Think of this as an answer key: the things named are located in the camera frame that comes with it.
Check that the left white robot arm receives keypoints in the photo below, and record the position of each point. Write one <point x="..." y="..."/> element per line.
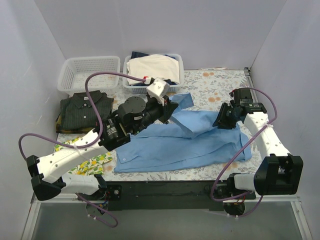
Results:
<point x="49" y="174"/>

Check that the light blue long sleeve shirt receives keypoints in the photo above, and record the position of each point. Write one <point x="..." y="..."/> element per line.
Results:
<point x="189" y="141"/>

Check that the white plastic basket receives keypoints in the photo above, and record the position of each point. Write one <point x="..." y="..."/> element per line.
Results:
<point x="75" y="72"/>
<point x="142" y="89"/>

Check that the dark striped folded shirt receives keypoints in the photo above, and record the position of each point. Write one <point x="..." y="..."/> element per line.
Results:
<point x="77" y="111"/>

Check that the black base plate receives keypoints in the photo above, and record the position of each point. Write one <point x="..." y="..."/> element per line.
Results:
<point x="164" y="195"/>

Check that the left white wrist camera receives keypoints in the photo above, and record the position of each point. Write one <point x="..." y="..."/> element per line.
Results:
<point x="156" y="88"/>

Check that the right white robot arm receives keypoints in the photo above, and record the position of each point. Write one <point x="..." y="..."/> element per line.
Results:
<point x="279" y="172"/>

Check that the right white plastic basket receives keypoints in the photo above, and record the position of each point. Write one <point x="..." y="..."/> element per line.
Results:
<point x="142" y="89"/>

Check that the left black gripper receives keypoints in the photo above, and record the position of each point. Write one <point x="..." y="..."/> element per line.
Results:
<point x="164" y="110"/>

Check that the floral table mat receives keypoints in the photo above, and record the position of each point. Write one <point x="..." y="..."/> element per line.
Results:
<point x="209" y="89"/>

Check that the lemon print folded shirt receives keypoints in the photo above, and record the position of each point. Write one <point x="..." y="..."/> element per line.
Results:
<point x="92" y="166"/>

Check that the left white plastic basket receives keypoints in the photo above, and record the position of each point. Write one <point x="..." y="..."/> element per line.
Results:
<point x="75" y="72"/>

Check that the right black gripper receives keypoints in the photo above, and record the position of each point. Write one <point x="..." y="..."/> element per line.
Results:
<point x="223" y="116"/>

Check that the cream folded garment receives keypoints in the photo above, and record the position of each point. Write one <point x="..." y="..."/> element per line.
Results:
<point x="154" y="66"/>

